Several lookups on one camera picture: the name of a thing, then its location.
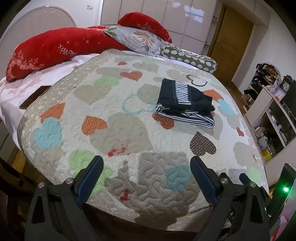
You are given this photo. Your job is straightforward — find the cluttered shoe rack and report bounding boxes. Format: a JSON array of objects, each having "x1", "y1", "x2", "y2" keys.
[{"x1": 241, "y1": 62, "x2": 281, "y2": 111}]

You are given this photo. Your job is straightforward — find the olive sheep pattern bolster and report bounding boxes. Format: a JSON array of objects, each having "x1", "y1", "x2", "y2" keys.
[{"x1": 157, "y1": 44, "x2": 217, "y2": 73}]

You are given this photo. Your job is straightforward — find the wooden door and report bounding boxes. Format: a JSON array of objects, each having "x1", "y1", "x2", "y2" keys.
[{"x1": 208, "y1": 4, "x2": 254, "y2": 83}]

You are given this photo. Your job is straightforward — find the black television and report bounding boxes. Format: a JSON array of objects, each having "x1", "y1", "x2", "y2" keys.
[{"x1": 281, "y1": 80, "x2": 296, "y2": 118}]

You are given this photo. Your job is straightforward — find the heart pattern quilt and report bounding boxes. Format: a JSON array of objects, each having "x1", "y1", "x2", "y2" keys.
[{"x1": 18, "y1": 50, "x2": 268, "y2": 232}]

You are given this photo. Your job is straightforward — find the red long pillow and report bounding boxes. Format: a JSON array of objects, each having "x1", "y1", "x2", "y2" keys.
[{"x1": 6, "y1": 26, "x2": 128, "y2": 82}]

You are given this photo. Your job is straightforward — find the red rear pillow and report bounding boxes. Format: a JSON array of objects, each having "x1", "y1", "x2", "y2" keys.
[{"x1": 117, "y1": 12, "x2": 172, "y2": 43}]

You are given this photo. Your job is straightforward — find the navy striped pants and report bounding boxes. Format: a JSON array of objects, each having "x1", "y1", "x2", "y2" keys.
[{"x1": 156, "y1": 78, "x2": 215, "y2": 128}]

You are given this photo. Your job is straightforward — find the dark mantel clock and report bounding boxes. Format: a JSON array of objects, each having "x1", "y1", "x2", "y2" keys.
[{"x1": 280, "y1": 75, "x2": 294, "y2": 93}]

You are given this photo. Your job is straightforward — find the grey floral pillow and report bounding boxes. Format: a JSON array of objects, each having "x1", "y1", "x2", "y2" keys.
[{"x1": 103, "y1": 26, "x2": 168, "y2": 57}]

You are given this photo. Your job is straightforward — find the white round headboard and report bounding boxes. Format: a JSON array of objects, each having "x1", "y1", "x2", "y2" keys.
[{"x1": 1, "y1": 6, "x2": 76, "y2": 78}]

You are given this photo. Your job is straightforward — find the white shelf unit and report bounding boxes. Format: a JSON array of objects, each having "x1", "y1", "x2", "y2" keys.
[{"x1": 244, "y1": 87, "x2": 295, "y2": 185}]

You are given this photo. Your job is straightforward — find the white wardrobe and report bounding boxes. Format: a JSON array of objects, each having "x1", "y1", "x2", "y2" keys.
[{"x1": 100, "y1": 0, "x2": 217, "y2": 55}]

